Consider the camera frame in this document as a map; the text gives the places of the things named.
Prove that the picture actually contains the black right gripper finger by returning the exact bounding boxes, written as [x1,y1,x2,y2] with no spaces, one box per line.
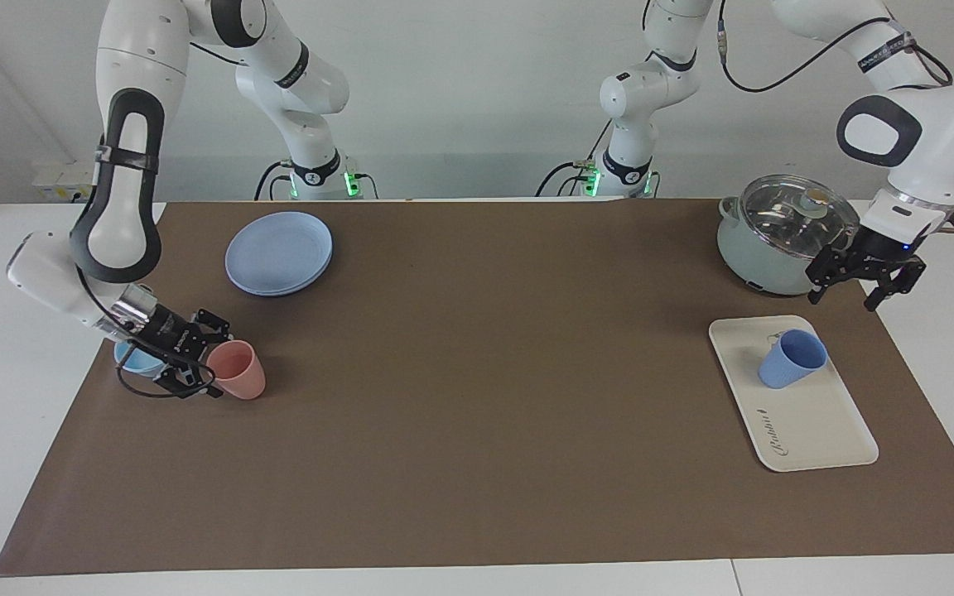
[195,311,234,344]
[154,364,224,398]

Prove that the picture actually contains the pink plastic cup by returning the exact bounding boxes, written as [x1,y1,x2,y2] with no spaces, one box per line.
[206,340,267,401]

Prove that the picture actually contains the blue plastic cup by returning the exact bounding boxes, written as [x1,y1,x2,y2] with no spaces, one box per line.
[757,329,828,390]

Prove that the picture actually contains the cream tray with bear print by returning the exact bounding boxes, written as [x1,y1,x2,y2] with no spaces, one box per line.
[708,315,880,473]

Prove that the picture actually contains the light blue bowl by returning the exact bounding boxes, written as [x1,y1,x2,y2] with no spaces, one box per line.
[114,339,167,379]

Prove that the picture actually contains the pale green cooking pot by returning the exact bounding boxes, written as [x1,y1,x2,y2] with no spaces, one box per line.
[716,175,863,296]

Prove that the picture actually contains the glass pot lid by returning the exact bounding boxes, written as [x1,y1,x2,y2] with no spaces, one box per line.
[738,175,861,260]

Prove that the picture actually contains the lavender blue plate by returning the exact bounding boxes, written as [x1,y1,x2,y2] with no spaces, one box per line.
[224,211,335,297]

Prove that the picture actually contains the brown table mat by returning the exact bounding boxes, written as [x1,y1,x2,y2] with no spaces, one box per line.
[0,197,954,576]

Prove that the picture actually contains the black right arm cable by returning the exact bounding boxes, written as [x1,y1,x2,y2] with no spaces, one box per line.
[75,265,217,401]

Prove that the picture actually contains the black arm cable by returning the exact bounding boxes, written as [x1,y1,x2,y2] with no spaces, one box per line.
[75,265,217,401]
[717,0,954,94]

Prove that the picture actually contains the black right base cables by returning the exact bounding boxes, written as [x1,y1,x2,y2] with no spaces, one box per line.
[255,161,296,199]

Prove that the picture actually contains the black base cables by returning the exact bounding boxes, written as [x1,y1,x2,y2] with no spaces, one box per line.
[255,161,296,199]
[535,124,614,198]

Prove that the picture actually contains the white wall power strip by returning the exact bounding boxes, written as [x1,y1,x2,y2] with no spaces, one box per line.
[32,161,101,202]

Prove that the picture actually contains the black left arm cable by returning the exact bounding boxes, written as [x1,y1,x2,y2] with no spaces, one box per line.
[717,0,954,94]

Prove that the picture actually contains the black left base cables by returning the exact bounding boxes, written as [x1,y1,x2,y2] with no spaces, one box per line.
[535,124,614,198]

